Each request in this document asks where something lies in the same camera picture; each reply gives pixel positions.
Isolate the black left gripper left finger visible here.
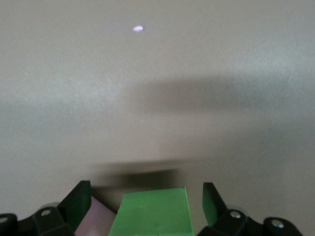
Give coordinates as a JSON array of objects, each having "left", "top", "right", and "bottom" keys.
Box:
[{"left": 0, "top": 180, "right": 92, "bottom": 236}]

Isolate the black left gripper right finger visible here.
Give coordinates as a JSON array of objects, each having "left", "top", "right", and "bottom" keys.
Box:
[{"left": 198, "top": 182, "right": 303, "bottom": 236}]

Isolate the green foam cube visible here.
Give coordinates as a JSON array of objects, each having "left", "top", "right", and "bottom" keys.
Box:
[{"left": 108, "top": 187, "right": 195, "bottom": 236}]

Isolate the pink foam cube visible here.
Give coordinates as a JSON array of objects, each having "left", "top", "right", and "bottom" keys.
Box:
[{"left": 73, "top": 195, "right": 117, "bottom": 236}]

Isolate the brown table cover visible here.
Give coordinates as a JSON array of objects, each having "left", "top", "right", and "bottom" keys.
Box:
[{"left": 0, "top": 0, "right": 315, "bottom": 236}]

